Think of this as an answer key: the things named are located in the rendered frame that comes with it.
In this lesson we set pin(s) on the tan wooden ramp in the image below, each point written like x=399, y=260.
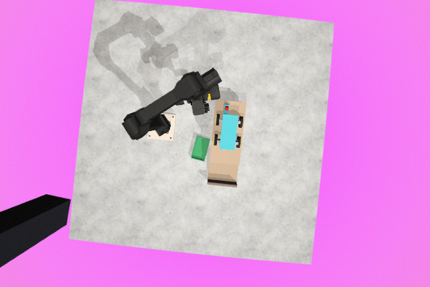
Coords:
x=224, y=164

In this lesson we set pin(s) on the green tray floor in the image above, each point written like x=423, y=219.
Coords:
x=200, y=148

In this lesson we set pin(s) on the teal wheeled trolley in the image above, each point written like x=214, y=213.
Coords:
x=229, y=131

